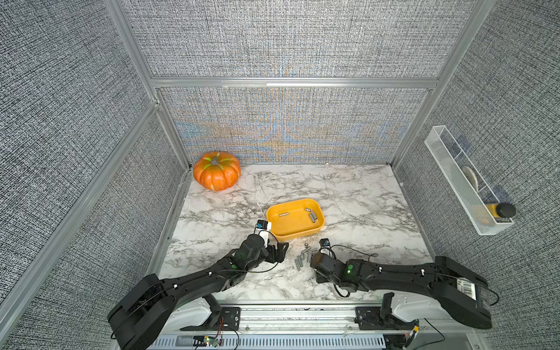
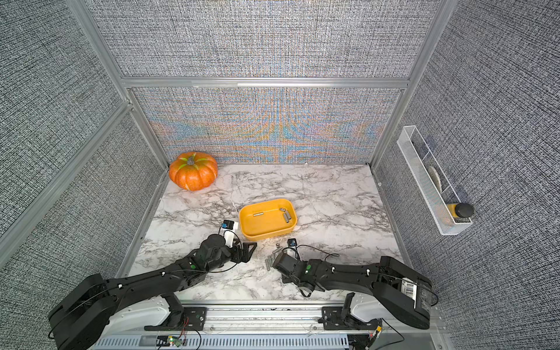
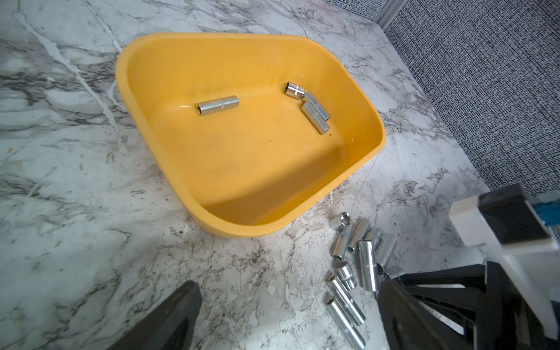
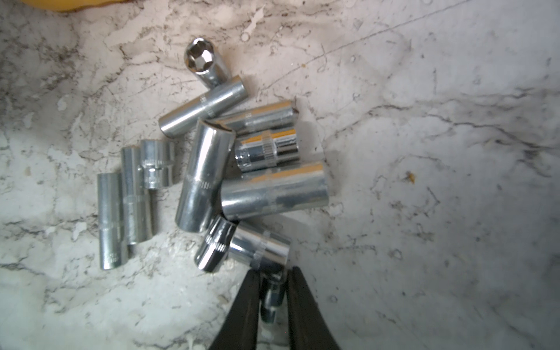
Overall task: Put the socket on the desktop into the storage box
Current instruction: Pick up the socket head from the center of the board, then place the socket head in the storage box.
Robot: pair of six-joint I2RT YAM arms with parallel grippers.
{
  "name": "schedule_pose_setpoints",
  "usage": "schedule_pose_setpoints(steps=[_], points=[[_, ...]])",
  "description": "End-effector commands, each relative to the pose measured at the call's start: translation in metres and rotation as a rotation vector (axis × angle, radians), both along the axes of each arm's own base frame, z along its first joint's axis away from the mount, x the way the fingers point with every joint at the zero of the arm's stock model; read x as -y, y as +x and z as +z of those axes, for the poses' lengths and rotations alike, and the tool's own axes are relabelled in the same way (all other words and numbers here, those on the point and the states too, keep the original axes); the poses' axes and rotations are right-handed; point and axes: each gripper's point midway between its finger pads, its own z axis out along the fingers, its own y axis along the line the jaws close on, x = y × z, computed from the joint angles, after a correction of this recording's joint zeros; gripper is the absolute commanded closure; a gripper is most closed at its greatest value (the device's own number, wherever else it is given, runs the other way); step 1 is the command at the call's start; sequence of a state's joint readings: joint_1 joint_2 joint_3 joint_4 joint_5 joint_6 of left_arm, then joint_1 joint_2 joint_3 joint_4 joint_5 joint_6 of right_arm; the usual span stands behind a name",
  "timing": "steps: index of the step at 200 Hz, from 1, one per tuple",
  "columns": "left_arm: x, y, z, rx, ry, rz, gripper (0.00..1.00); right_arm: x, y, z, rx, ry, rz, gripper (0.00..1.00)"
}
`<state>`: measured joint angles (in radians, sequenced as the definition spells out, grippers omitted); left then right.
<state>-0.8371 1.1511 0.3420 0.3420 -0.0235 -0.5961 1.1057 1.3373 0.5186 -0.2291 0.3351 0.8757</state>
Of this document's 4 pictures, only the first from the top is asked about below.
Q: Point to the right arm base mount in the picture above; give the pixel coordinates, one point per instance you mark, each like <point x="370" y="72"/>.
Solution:
<point x="382" y="318"/>

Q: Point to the yellow bottle black cap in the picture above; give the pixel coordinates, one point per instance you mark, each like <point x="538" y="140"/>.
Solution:
<point x="502" y="210"/>

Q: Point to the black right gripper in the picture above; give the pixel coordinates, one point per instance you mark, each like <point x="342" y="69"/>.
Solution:
<point x="319" y="280"/>

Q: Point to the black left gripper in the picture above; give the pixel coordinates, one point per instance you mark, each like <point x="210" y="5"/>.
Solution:
<point x="280" y="254"/>

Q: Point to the clear wall-mounted shelf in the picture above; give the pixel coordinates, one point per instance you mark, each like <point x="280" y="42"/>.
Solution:
<point x="450" y="157"/>

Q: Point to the round beige brush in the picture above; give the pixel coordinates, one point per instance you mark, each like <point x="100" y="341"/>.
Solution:
<point x="471" y="177"/>

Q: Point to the pile of silver sockets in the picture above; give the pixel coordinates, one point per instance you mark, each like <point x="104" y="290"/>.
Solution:
<point x="305" y="257"/>

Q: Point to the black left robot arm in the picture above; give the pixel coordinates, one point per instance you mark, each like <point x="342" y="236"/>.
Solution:
<point x="137" y="320"/>

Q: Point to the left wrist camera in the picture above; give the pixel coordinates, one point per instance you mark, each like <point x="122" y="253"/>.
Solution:
<point x="263" y="229"/>

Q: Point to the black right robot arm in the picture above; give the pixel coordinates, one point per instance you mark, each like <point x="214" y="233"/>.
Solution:
<point x="462" y="293"/>

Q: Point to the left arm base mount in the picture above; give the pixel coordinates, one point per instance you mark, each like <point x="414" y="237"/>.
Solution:
<point x="207" y="314"/>

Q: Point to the orange decorative pumpkin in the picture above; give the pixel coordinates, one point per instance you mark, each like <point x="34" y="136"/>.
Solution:
<point x="217" y="171"/>

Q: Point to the yellow plastic storage box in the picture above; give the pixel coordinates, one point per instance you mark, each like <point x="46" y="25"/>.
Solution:
<point x="298" y="223"/>

